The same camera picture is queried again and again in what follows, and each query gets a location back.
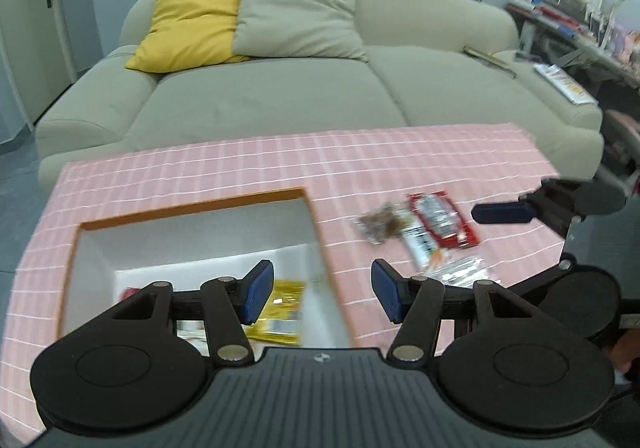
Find orange cardboard box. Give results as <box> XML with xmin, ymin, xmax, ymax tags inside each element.
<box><xmin>56</xmin><ymin>188</ymin><xmax>354</xmax><ymax>347</ymax></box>

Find cluttered desk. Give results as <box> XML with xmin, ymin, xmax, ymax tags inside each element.
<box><xmin>506</xmin><ymin>0</ymin><xmax>639</xmax><ymax>88</ymax></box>

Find clear bag white balls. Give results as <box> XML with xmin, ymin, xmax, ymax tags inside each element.
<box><xmin>424</xmin><ymin>256</ymin><xmax>491</xmax><ymax>289</ymax></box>

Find yellow cushion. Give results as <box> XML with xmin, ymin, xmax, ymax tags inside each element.
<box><xmin>126</xmin><ymin>0</ymin><xmax>248</xmax><ymax>74</ymax></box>

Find pink office chair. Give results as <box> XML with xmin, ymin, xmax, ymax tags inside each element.
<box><xmin>601</xmin><ymin>110</ymin><xmax>639</xmax><ymax>163</ymax></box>

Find clear bag brown snacks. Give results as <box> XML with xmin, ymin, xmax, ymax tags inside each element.
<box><xmin>355</xmin><ymin>203</ymin><xmax>412</xmax><ymax>245</ymax></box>

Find beige cushion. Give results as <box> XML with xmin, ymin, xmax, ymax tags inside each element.
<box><xmin>232</xmin><ymin>0</ymin><xmax>368</xmax><ymax>62</ymax></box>

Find pink checkered tablecloth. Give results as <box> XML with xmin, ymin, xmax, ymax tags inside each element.
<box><xmin>1</xmin><ymin>125</ymin><xmax>555</xmax><ymax>442</ymax></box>

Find door with black handle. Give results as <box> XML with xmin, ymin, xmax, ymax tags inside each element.
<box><xmin>1</xmin><ymin>0</ymin><xmax>77</xmax><ymax>124</ymax></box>

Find beige sofa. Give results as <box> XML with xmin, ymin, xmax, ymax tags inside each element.
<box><xmin>36</xmin><ymin>0</ymin><xmax>603</xmax><ymax>193</ymax></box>

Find green white chips bag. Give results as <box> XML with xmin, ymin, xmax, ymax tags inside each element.
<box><xmin>176</xmin><ymin>320</ymin><xmax>209</xmax><ymax>357</ymax></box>

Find white black snack packet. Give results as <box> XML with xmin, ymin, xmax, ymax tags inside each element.
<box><xmin>401</xmin><ymin>223</ymin><xmax>442</xmax><ymax>273</ymax></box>

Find yellow snack packet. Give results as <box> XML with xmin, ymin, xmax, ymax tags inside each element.
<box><xmin>244</xmin><ymin>280</ymin><xmax>306</xmax><ymax>346</ymax></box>

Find red foil snack bag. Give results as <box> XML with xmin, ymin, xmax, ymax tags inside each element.
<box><xmin>407</xmin><ymin>191</ymin><xmax>480</xmax><ymax>249</ymax></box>

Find red french fries snack bag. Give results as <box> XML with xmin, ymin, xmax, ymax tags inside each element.
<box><xmin>119</xmin><ymin>287</ymin><xmax>140</xmax><ymax>301</ymax></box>

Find magazine on sofa arm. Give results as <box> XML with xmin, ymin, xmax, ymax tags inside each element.
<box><xmin>534</xmin><ymin>63</ymin><xmax>598</xmax><ymax>105</ymax></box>

